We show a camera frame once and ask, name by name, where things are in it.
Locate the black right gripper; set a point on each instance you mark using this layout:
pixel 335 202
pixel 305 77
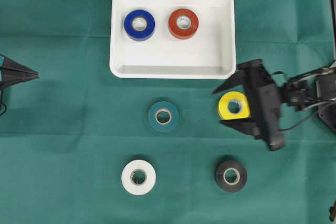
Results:
pixel 251 75

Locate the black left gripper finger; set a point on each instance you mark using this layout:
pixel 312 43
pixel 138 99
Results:
pixel 10 65
pixel 10 79

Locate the green tape roll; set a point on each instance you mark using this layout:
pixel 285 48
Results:
pixel 163 116

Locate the red tape roll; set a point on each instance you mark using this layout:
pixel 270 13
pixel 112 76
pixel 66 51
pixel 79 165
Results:
pixel 183 23

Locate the blue tape roll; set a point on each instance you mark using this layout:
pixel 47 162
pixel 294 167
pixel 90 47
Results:
pixel 139 25

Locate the white tape roll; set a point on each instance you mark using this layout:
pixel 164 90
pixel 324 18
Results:
pixel 138 177

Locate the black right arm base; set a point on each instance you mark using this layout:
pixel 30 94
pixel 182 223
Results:
pixel 326 91

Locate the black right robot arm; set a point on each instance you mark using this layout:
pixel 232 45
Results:
pixel 296 92

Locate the yellow tape roll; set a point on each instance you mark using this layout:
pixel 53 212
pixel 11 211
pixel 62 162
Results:
pixel 233 105

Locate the black tape roll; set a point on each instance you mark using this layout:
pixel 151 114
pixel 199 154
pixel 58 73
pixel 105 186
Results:
pixel 231 176

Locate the white plastic tray case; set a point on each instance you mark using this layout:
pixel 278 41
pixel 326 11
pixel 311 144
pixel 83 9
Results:
pixel 173 39

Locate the green table cloth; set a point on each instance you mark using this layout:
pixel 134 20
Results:
pixel 67 136

